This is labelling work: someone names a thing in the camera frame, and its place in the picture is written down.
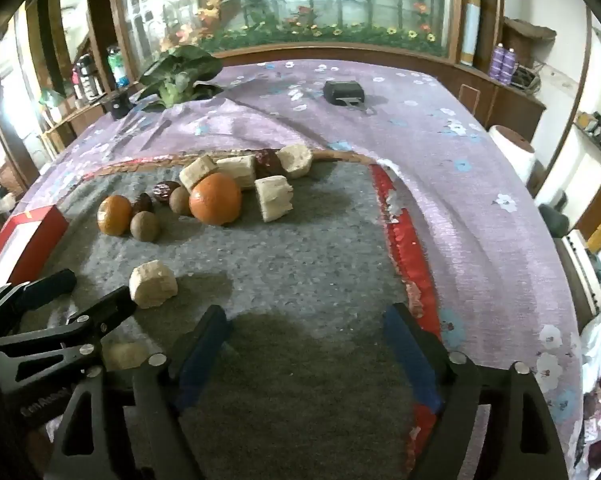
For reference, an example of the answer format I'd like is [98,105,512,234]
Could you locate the black thermos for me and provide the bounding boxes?
[73,54,97,101]

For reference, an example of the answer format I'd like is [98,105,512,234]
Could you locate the black box-shaped device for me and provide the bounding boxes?
[323,80,366,107]

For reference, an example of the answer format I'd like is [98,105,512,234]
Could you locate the small orange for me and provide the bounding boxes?
[97,194,132,236]

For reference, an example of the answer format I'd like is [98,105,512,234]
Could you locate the green plastic bag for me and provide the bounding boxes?
[39,87,64,111]

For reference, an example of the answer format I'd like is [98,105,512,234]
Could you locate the wire basket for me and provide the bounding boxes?
[510,62,546,93]

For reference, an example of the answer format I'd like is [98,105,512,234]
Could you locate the green leafy plant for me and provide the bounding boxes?
[138,44,224,109]

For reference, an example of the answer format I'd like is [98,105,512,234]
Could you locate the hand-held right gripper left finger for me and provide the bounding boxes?
[45,304,234,480]

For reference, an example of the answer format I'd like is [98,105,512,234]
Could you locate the flower-painted glass panel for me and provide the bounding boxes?
[108,0,463,58]

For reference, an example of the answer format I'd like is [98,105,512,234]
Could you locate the green plastic bottle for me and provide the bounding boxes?
[106,46,130,88]

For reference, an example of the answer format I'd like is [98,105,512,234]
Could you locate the grey felt mat red edge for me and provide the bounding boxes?
[10,152,448,480]

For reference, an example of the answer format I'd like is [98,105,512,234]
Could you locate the beige cake cube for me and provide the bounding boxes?
[254,175,295,223]
[129,260,178,309]
[179,154,219,192]
[216,155,258,190]

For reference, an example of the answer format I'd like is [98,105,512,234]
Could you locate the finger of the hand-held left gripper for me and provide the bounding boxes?
[0,268,78,335]
[0,286,138,428]

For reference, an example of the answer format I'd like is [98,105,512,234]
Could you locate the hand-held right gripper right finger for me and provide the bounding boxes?
[383,302,568,480]

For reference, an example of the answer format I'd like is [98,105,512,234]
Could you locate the large orange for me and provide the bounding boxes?
[189,172,242,226]

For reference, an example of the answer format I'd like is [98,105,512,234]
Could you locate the black round object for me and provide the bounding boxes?
[537,203,571,238]

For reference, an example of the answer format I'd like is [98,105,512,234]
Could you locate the red cardboard box white inside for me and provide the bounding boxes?
[0,205,70,293]

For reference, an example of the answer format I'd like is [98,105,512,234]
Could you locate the white ribbed appliance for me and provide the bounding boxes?
[563,230,601,311]

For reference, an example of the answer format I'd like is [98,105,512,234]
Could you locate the brown round fruit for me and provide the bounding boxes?
[169,186,194,217]
[130,211,160,243]

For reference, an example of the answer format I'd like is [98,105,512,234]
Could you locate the white plastic bag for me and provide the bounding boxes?
[577,302,601,396]

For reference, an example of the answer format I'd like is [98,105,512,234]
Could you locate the wooden sideboard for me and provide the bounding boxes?
[40,92,111,156]

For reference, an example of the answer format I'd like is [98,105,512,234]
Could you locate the wooden side cabinet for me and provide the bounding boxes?
[455,67,548,143]

